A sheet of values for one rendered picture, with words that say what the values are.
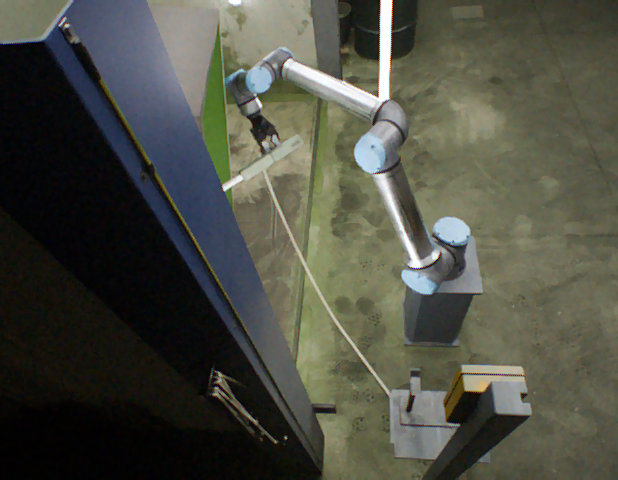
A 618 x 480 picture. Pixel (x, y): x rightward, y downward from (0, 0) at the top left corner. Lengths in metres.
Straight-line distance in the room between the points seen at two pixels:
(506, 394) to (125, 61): 0.75
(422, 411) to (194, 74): 1.36
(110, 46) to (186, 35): 1.25
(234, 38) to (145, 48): 3.28
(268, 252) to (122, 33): 2.52
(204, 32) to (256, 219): 1.66
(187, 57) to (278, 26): 2.13
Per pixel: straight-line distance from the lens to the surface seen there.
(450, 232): 1.91
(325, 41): 3.71
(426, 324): 2.40
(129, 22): 0.52
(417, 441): 1.69
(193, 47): 1.66
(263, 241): 3.00
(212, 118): 2.17
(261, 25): 3.70
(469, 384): 0.96
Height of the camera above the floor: 2.44
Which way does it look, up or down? 54 degrees down
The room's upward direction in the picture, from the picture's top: 11 degrees counter-clockwise
